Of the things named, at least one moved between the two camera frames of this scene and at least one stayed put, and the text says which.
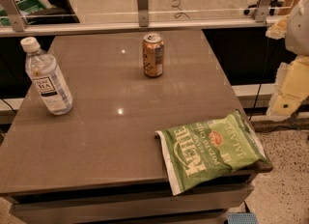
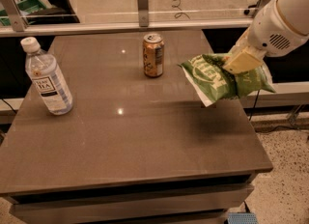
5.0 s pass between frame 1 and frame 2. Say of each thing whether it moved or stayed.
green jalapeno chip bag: moved
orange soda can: stayed
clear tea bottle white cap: stayed
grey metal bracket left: stayed
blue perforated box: stayed
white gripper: moved
